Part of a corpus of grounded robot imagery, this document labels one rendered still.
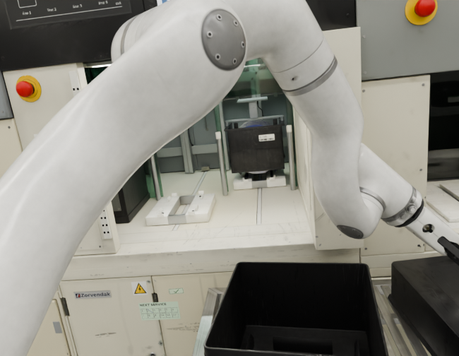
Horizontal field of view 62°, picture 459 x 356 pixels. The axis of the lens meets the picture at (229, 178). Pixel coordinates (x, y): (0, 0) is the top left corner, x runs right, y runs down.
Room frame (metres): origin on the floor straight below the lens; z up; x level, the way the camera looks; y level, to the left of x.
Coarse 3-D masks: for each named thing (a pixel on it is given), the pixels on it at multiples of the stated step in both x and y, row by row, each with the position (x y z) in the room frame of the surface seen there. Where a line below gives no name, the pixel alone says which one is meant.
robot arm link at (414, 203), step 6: (414, 192) 0.66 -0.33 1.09; (414, 198) 0.65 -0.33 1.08; (420, 198) 0.65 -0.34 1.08; (408, 204) 0.64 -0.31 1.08; (414, 204) 0.64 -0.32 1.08; (420, 204) 0.65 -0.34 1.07; (402, 210) 0.64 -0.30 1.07; (408, 210) 0.64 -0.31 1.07; (414, 210) 0.63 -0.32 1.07; (396, 216) 0.65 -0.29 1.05; (402, 216) 0.64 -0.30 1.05; (408, 216) 0.64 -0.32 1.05; (390, 222) 0.66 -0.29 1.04; (396, 222) 0.65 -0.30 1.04; (402, 222) 0.65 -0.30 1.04
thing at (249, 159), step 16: (256, 112) 1.56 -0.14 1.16; (240, 128) 1.49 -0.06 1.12; (256, 128) 1.48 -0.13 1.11; (272, 128) 1.47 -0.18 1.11; (240, 144) 1.49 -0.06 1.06; (256, 144) 1.48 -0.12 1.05; (272, 144) 1.47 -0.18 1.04; (240, 160) 1.49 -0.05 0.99; (256, 160) 1.48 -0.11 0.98; (272, 160) 1.47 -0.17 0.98; (272, 176) 1.48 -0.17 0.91
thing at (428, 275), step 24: (408, 264) 0.80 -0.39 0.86; (432, 264) 0.79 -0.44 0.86; (456, 264) 0.77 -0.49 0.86; (408, 288) 0.73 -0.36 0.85; (432, 288) 0.70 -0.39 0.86; (456, 288) 0.69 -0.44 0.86; (408, 312) 0.73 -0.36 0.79; (432, 312) 0.63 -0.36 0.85; (456, 312) 0.61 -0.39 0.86; (432, 336) 0.63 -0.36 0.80; (456, 336) 0.56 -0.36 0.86
